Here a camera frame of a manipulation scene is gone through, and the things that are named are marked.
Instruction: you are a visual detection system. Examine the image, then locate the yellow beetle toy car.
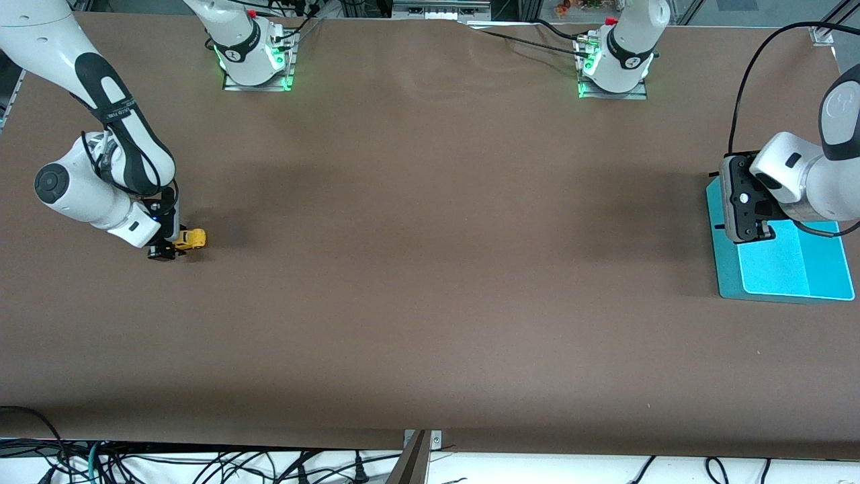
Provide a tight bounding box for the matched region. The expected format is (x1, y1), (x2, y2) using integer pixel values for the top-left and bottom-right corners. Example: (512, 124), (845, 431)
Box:
(173, 229), (208, 253)

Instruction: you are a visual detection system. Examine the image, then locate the black looped floor cable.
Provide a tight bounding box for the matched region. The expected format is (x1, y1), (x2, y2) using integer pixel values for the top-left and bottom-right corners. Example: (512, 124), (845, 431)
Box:
(0, 405), (75, 484)

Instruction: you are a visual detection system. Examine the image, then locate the long black tabletop cable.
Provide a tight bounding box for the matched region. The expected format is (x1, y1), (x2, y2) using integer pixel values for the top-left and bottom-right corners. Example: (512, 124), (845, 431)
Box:
(464, 26), (592, 60)

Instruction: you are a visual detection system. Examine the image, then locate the teal plastic bin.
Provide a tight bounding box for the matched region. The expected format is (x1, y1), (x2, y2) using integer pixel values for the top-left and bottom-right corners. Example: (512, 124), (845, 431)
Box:
(705, 176), (856, 304)

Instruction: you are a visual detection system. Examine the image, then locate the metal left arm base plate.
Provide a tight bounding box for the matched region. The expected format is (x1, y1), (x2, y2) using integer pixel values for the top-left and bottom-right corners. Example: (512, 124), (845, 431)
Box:
(578, 37), (649, 101)

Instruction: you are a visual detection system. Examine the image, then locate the black floor cable with plug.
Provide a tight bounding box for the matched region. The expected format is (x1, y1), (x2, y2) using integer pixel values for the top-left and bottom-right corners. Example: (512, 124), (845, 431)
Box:
(336, 452), (372, 484)

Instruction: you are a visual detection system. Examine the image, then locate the short black tabletop cable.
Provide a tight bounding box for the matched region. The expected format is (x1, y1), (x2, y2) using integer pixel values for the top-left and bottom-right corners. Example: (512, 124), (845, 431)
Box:
(534, 18), (589, 42)

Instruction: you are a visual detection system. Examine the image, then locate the grey background device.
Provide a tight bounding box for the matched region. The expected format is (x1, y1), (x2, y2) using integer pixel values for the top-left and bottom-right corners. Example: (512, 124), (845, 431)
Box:
(392, 0), (492, 21)

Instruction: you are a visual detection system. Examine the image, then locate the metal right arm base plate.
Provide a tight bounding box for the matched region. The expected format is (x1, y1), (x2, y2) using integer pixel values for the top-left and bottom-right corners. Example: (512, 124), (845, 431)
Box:
(222, 27), (297, 93)

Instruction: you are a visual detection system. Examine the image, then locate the brown angled post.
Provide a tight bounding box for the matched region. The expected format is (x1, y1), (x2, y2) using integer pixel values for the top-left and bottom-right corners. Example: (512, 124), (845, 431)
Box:
(385, 430), (431, 484)

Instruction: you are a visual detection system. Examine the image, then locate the brown table cover sheet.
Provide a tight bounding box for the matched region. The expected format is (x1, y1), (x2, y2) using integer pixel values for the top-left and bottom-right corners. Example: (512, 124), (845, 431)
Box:
(0, 12), (860, 461)

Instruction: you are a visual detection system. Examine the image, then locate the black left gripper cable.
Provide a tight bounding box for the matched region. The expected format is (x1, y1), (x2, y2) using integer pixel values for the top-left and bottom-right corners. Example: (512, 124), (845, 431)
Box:
(793, 222), (860, 237)

